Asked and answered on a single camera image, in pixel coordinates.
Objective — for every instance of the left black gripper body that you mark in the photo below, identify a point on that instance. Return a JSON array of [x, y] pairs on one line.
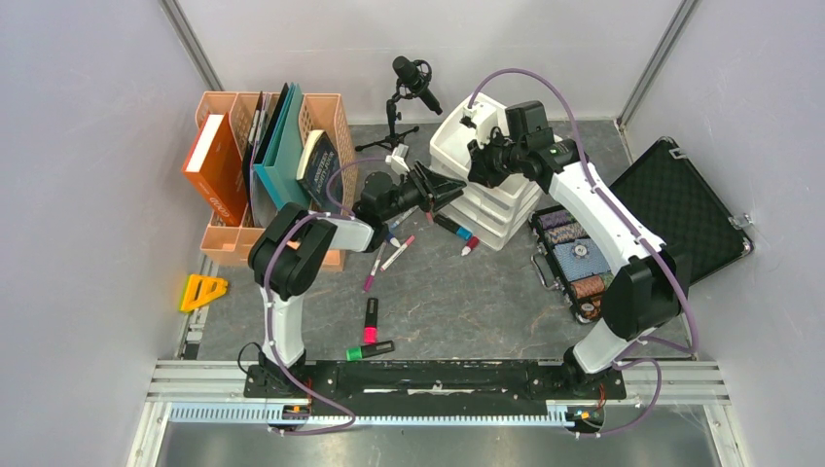
[[412, 194]]

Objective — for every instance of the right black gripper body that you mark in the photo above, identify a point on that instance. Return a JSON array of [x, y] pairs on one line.
[[496, 160]]

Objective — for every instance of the blue highlighter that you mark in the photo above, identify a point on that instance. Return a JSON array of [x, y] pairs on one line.
[[452, 227]]

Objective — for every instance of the white plastic drawer unit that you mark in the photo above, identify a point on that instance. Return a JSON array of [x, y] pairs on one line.
[[492, 215]]

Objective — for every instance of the dark blue hardcover book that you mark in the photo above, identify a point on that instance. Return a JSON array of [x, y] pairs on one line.
[[319, 161]]

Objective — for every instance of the orange book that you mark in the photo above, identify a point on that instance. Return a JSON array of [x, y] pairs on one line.
[[213, 167]]

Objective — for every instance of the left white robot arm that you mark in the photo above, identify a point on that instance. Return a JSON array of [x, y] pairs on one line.
[[287, 257]]

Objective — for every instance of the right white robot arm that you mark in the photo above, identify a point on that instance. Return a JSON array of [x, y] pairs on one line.
[[650, 280]]

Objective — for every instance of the clear barrel pen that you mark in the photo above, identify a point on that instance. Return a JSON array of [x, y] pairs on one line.
[[402, 218]]

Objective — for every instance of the pink white marker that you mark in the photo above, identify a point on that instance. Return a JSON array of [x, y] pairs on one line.
[[397, 253]]

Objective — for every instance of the blue cap white marker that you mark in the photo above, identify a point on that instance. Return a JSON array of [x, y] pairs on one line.
[[393, 240]]

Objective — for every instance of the magenta marker pen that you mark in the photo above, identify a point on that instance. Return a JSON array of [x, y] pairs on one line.
[[374, 268]]

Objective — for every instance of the black open carrying case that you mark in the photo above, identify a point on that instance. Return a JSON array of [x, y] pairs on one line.
[[663, 190]]

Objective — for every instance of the green file folder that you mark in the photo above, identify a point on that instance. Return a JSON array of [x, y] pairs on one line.
[[284, 150]]

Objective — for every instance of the green highlighter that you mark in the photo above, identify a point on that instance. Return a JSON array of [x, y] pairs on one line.
[[369, 350]]

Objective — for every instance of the yellow orange block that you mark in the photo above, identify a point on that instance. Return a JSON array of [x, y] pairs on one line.
[[200, 290]]

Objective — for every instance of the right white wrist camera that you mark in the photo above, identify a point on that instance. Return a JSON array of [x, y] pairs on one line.
[[473, 118]]

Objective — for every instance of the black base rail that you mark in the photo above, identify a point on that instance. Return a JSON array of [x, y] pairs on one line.
[[439, 388]]

